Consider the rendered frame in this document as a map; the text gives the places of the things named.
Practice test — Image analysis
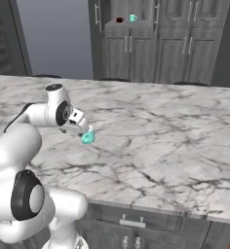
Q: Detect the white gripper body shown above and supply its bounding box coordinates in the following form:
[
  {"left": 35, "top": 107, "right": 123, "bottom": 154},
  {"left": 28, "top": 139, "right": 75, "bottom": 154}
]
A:
[{"left": 61, "top": 116, "right": 91, "bottom": 136}]

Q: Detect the grey island drawer front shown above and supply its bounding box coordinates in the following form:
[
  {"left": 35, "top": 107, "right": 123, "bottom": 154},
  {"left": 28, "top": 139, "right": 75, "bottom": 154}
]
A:
[{"left": 98, "top": 203, "right": 183, "bottom": 232}]

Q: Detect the grey island cupboard door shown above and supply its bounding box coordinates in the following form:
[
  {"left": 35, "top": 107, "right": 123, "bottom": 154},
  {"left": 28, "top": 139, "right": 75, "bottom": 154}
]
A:
[
  {"left": 76, "top": 222, "right": 134, "bottom": 249},
  {"left": 133, "top": 227, "right": 207, "bottom": 249}
]

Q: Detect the black stool seat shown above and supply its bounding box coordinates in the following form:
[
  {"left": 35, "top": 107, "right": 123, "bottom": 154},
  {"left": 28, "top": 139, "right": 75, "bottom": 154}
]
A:
[
  {"left": 31, "top": 73, "right": 62, "bottom": 80},
  {"left": 98, "top": 77, "right": 133, "bottom": 84},
  {"left": 171, "top": 81, "right": 211, "bottom": 88}
]

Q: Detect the tall grey cabinet unit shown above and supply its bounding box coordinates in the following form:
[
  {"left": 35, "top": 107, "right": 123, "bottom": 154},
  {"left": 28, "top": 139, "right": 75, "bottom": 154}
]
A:
[{"left": 88, "top": 0, "right": 230, "bottom": 87}]

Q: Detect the silver drawer handle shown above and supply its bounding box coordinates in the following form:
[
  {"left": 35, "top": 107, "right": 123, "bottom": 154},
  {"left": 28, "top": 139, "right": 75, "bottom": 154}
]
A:
[{"left": 119, "top": 213, "right": 147, "bottom": 229}]

